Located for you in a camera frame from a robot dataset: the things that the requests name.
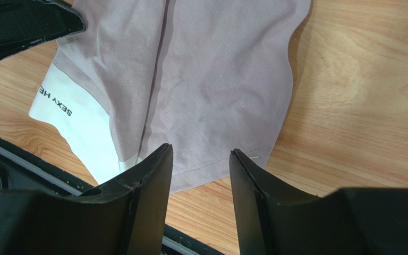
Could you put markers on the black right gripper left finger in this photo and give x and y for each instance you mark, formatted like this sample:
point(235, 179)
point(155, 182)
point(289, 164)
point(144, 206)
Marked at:
point(125, 215)

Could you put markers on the pink underwear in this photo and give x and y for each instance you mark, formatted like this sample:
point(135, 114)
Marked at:
point(204, 76)

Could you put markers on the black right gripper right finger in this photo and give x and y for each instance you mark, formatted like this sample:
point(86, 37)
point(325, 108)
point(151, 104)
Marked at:
point(273, 217)

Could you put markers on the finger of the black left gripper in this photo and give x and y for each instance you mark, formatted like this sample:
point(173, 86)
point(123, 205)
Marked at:
point(26, 24)

